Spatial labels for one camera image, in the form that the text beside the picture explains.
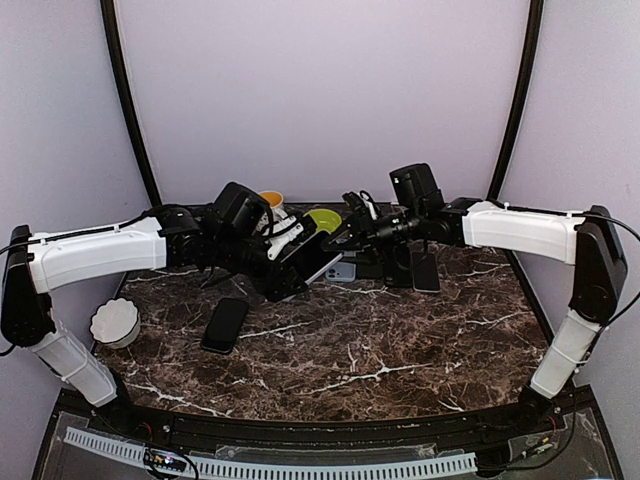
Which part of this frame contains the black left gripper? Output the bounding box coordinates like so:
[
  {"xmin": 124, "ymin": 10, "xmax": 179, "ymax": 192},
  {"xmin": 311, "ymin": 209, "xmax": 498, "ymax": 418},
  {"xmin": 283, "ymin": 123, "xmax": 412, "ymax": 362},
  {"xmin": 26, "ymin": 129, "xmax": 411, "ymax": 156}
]
[{"xmin": 212, "ymin": 230, "xmax": 308, "ymax": 303}]

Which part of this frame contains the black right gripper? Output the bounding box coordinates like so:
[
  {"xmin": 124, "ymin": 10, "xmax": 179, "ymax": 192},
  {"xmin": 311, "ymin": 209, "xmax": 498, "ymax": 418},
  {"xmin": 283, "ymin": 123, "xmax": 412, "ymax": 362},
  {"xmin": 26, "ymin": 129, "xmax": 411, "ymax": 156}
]
[{"xmin": 320, "ymin": 205, "xmax": 423, "ymax": 266}]

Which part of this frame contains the black phone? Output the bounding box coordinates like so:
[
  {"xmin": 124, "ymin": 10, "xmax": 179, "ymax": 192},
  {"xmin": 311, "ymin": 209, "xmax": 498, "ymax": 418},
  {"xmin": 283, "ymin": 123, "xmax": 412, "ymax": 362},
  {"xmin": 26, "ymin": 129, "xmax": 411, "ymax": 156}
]
[
  {"xmin": 355, "ymin": 255, "xmax": 384, "ymax": 280},
  {"xmin": 200, "ymin": 298, "xmax": 249, "ymax": 355}
]

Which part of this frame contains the light blue phone case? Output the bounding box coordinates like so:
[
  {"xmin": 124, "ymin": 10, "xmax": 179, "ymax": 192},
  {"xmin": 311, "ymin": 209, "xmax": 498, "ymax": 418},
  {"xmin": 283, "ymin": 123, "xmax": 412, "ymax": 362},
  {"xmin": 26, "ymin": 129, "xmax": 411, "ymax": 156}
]
[{"xmin": 325, "ymin": 261, "xmax": 357, "ymax": 283}]

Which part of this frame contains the dark green phone case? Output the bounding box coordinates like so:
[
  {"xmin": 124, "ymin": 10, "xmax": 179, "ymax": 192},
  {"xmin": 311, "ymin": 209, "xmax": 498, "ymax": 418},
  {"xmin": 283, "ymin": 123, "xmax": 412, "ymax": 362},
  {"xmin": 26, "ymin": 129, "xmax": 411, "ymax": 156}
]
[{"xmin": 383, "ymin": 245, "xmax": 413, "ymax": 288}]

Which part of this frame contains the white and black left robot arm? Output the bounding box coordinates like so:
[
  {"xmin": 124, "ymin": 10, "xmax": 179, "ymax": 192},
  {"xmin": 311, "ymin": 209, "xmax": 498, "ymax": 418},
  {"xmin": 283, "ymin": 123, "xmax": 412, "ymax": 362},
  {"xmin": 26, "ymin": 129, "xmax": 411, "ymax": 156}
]
[{"xmin": 1, "ymin": 182, "xmax": 322, "ymax": 436}]

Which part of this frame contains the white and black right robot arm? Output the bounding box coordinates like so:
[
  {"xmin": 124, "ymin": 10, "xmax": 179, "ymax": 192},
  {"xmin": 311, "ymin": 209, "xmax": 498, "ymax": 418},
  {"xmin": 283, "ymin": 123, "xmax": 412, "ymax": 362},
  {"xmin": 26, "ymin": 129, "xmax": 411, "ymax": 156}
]
[{"xmin": 322, "ymin": 163, "xmax": 628, "ymax": 434}]

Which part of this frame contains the lime green plastic bowl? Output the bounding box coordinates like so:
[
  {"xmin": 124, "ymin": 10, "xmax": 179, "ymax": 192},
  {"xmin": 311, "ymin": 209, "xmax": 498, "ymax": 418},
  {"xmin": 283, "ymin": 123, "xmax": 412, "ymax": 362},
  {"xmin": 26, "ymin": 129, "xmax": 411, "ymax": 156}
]
[{"xmin": 305, "ymin": 208, "xmax": 342, "ymax": 233}]

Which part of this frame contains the white patterned mug orange inside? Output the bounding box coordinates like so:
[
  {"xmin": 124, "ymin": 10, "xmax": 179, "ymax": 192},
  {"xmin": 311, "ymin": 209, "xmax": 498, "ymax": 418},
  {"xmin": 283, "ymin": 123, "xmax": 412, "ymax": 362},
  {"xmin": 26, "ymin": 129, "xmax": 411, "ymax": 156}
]
[{"xmin": 259, "ymin": 191, "xmax": 288, "ymax": 221}]

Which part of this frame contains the white fluted ramekin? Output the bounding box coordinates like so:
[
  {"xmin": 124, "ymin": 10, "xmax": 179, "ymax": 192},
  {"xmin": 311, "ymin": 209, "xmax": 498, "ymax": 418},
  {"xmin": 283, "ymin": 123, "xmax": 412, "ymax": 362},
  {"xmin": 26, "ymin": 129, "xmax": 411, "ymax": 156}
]
[{"xmin": 90, "ymin": 298, "xmax": 141, "ymax": 349}]

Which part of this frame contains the small green circuit board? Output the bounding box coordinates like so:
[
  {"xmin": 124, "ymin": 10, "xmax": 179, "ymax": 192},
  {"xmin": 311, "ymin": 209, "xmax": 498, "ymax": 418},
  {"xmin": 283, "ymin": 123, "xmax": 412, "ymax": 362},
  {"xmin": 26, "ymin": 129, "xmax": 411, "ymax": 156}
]
[{"xmin": 143, "ymin": 448, "xmax": 187, "ymax": 475}]

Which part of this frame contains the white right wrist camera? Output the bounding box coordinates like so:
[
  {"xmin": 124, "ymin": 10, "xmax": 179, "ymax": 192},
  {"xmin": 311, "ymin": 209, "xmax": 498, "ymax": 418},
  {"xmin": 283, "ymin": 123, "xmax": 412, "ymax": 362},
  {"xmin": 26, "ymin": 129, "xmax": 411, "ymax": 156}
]
[{"xmin": 342, "ymin": 190, "xmax": 381, "ymax": 220}]

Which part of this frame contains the white slotted cable duct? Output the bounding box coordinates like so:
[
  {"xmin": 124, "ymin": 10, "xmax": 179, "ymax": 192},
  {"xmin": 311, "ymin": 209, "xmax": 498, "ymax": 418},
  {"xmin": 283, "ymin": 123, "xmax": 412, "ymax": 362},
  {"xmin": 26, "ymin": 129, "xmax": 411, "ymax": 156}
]
[{"xmin": 63, "ymin": 427, "xmax": 478, "ymax": 479}]

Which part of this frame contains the black front table rail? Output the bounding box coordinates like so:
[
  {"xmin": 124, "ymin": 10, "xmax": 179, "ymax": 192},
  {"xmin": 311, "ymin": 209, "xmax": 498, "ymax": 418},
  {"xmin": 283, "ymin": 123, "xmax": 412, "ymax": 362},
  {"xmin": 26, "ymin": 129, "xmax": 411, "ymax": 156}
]
[{"xmin": 49, "ymin": 384, "xmax": 596, "ymax": 454}]

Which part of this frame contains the black right corner post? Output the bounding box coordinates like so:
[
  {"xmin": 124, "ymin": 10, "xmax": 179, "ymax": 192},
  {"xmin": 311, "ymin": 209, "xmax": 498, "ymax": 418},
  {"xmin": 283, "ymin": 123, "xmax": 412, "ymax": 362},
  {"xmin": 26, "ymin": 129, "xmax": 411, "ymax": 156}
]
[{"xmin": 487, "ymin": 0, "xmax": 544, "ymax": 200}]

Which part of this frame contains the black corner post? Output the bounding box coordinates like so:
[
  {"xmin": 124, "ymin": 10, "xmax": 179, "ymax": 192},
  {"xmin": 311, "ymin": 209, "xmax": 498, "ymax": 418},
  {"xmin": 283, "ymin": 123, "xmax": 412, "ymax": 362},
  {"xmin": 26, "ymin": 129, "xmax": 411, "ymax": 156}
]
[
  {"xmin": 100, "ymin": 0, "xmax": 162, "ymax": 207},
  {"xmin": 487, "ymin": 0, "xmax": 544, "ymax": 200}
]

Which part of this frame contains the black left corner post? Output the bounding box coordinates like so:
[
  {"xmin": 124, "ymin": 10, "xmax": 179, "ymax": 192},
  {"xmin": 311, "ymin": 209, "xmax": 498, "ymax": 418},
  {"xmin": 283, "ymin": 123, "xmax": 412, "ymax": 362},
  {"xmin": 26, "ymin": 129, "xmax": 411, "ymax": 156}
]
[{"xmin": 100, "ymin": 0, "xmax": 162, "ymax": 207}]

